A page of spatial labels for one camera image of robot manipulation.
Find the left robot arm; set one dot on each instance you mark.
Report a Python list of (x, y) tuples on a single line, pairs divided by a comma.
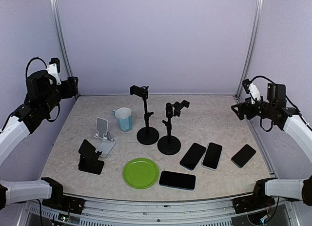
[(44, 93)]

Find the black phone blue case bottom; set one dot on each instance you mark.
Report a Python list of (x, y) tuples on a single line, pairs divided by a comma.
[(177, 180)]

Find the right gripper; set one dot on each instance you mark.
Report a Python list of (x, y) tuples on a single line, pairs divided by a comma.
[(242, 106)]

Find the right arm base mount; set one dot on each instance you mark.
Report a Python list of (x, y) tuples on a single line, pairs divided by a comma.
[(251, 203)]

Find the green plate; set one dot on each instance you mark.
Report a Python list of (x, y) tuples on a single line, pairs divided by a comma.
[(140, 173)]

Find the black phone white case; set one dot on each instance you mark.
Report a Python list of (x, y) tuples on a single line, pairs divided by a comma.
[(212, 156)]

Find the black phone middle left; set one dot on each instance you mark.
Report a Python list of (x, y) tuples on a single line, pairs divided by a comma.
[(192, 156)]

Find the aluminium frame post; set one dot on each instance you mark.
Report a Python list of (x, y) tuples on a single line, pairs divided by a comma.
[(251, 46), (60, 37)]

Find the white folding phone stand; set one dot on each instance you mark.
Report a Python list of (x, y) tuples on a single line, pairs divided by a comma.
[(102, 132)]

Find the black folding phone stand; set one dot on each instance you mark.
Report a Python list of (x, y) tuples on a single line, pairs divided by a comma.
[(88, 161)]

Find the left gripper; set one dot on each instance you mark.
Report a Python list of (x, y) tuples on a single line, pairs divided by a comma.
[(70, 87)]

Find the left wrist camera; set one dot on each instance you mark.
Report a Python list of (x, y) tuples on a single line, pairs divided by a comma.
[(53, 68)]

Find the front aluminium rail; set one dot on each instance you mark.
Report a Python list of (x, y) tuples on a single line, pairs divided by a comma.
[(101, 212)]

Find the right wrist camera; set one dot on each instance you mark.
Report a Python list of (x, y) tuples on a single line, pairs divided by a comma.
[(251, 89)]

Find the left aluminium frame post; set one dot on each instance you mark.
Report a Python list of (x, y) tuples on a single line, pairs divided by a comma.
[(60, 37)]

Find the black phone far right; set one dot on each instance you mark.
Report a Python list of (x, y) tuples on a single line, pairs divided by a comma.
[(243, 156)]

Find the short black clamp stand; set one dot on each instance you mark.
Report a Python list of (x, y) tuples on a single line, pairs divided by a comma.
[(169, 144)]

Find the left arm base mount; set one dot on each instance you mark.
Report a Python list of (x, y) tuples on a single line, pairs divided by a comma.
[(66, 203)]

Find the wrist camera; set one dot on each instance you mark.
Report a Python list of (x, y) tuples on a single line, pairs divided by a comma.
[(53, 68), (251, 89)]

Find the light blue mug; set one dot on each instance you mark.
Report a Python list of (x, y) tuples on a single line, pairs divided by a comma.
[(124, 119)]

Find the tall black clamp stand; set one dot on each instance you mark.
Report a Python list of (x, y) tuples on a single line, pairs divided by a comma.
[(146, 135)]

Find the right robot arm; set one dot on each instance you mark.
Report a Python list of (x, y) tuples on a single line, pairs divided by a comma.
[(289, 120)]

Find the right aluminium frame post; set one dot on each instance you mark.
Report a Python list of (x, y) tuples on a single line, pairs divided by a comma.
[(251, 46)]

